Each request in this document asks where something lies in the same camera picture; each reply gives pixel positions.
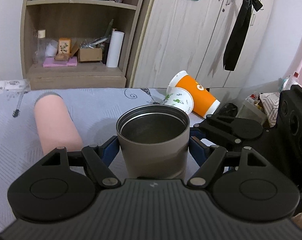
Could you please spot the wooden shelf unit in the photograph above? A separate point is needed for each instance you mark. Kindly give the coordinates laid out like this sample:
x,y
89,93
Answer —
x,y
79,20

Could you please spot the pink foam pad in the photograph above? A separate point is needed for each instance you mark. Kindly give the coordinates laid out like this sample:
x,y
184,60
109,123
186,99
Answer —
x,y
51,62

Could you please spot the black ribbon bow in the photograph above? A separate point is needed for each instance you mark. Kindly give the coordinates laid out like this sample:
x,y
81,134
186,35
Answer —
x,y
238,34

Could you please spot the geometric patterned fabric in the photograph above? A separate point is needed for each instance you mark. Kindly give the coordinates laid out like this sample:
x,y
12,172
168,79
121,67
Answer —
x,y
270,102

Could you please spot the white floral paper cup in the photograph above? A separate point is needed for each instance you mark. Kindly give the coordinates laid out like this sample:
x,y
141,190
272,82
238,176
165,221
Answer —
x,y
179,98

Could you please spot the patterned white tablecloth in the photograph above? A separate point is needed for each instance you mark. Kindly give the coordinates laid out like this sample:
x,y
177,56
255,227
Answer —
x,y
33,124

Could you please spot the orange paper cup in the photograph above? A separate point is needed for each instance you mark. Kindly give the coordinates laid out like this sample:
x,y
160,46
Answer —
x,y
204,103

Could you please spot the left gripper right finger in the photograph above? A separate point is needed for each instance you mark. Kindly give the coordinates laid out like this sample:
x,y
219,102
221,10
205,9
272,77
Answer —
x,y
202,180

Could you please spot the small floral wooden box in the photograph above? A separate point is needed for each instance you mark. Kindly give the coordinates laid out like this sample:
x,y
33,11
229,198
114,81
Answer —
x,y
64,45

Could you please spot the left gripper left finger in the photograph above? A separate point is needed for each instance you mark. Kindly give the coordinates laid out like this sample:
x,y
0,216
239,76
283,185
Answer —
x,y
97,162

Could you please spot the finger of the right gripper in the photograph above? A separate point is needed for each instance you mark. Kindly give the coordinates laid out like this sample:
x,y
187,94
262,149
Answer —
x,y
212,158
217,127

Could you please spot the small cardboard box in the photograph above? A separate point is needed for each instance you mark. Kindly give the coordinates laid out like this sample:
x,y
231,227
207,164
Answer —
x,y
90,54

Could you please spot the taupe metal tumbler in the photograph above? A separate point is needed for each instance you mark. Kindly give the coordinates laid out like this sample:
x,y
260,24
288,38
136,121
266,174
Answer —
x,y
154,141

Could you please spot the clear bottle beige cap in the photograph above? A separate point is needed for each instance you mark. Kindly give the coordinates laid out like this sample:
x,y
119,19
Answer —
x,y
41,43

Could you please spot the wooden wardrobe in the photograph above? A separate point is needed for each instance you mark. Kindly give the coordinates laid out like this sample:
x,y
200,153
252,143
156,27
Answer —
x,y
192,36

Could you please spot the white paper towel roll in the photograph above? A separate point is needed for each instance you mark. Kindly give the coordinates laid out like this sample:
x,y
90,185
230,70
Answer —
x,y
115,49

